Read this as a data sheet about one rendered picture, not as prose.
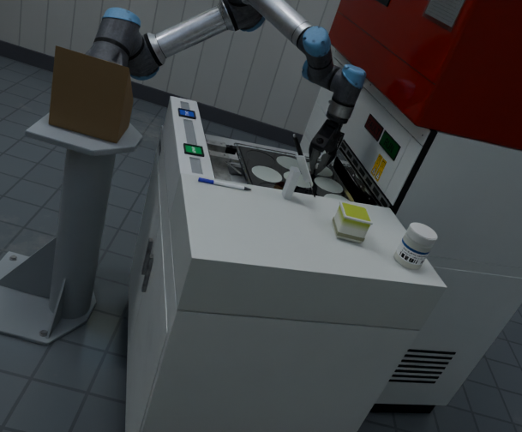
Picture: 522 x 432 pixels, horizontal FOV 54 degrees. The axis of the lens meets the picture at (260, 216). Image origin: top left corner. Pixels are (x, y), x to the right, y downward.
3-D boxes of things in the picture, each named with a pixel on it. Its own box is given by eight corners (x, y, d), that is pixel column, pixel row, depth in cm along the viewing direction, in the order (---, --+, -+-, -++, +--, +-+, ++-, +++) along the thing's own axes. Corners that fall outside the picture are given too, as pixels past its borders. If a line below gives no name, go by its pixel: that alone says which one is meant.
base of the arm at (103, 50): (72, 56, 155) (83, 28, 157) (84, 81, 169) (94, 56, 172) (122, 68, 155) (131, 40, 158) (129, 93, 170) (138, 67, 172)
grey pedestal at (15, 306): (-51, 321, 190) (-54, 117, 149) (8, 253, 228) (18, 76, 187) (86, 356, 194) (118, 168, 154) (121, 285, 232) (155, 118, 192)
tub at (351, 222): (357, 228, 135) (367, 207, 131) (363, 245, 128) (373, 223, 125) (330, 222, 133) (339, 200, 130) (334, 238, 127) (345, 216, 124)
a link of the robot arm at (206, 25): (105, 38, 175) (253, -32, 171) (126, 64, 189) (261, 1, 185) (114, 64, 170) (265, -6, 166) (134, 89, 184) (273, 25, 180)
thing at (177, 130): (188, 136, 187) (196, 100, 180) (202, 223, 142) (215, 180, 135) (162, 132, 184) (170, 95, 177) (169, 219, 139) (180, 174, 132)
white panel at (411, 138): (309, 135, 225) (342, 45, 205) (378, 249, 159) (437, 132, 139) (302, 134, 224) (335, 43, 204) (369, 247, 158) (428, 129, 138)
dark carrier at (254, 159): (329, 164, 185) (330, 163, 184) (363, 218, 157) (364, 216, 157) (238, 147, 174) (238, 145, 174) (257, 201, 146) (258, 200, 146)
